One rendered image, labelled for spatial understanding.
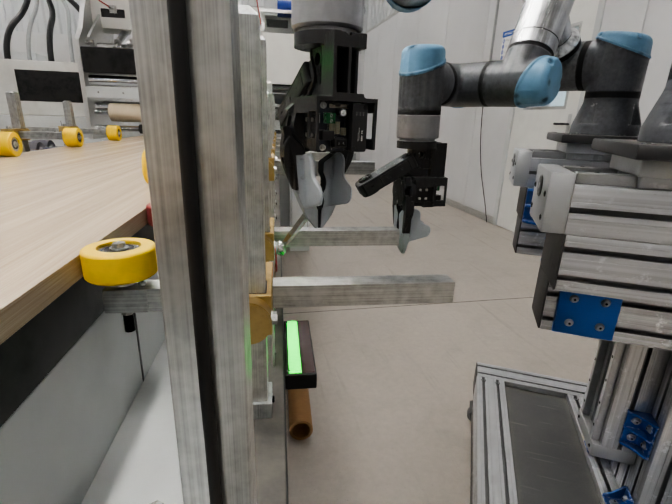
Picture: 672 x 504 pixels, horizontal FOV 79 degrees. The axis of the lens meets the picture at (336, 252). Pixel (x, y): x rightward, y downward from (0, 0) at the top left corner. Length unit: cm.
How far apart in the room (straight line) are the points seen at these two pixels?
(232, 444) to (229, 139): 15
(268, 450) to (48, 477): 22
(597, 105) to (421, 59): 58
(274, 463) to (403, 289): 25
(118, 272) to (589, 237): 63
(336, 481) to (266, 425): 91
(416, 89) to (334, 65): 33
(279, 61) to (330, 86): 280
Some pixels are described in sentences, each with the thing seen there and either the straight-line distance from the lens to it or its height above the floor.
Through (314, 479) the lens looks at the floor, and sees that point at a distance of 144.
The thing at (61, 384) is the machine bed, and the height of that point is 78.
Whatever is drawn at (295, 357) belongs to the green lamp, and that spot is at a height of 70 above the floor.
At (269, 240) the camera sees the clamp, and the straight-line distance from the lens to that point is 68.
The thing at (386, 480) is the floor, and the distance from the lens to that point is 146.
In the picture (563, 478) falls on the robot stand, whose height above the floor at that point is 21.
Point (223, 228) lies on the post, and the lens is 18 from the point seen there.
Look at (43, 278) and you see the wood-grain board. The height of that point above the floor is 90.
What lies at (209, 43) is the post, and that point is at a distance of 17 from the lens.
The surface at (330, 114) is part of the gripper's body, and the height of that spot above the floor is 106.
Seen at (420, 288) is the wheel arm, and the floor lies 85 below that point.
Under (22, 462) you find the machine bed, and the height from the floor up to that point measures 75.
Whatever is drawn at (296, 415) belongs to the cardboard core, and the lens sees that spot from 153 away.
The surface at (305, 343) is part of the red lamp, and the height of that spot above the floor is 70.
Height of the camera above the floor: 106
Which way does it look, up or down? 18 degrees down
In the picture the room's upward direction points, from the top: 2 degrees clockwise
